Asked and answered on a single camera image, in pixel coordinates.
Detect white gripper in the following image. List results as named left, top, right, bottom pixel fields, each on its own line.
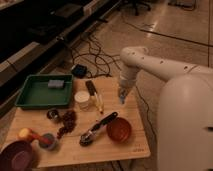
left=118, top=76, right=136, bottom=97

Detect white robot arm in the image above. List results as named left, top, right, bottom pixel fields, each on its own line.
left=118, top=46, right=213, bottom=100

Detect red bowl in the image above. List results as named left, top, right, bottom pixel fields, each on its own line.
left=106, top=117, right=132, bottom=143

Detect purple bowl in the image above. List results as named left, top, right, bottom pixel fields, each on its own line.
left=0, top=140, right=34, bottom=171

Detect black brush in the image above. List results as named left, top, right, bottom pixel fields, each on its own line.
left=85, top=80, right=97, bottom=96

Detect white lidded jar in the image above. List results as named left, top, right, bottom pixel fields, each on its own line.
left=74, top=91, right=90, bottom=110

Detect black power adapter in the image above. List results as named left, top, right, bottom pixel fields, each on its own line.
left=71, top=64, right=87, bottom=78

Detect brown grape bunch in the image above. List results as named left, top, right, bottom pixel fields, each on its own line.
left=57, top=110, right=76, bottom=139

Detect grey blue sponge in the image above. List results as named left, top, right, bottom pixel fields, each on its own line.
left=48, top=80, right=64, bottom=89

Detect small dark metal cup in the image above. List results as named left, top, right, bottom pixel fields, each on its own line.
left=46, top=109, right=61, bottom=123

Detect black office chair base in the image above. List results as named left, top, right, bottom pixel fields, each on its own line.
left=117, top=0, right=151, bottom=16

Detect green plastic tray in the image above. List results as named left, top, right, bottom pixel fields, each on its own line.
left=15, top=74, right=73, bottom=109

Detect yellow red toy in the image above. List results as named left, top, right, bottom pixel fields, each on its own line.
left=17, top=127, right=53, bottom=145

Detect dark shelf unit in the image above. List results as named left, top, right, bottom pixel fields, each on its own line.
left=0, top=0, right=119, bottom=115

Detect black floor cables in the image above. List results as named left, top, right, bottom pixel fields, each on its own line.
left=58, top=33, right=158, bottom=141

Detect black handled pizza cutter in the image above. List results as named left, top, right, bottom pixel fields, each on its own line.
left=79, top=112, right=118, bottom=146

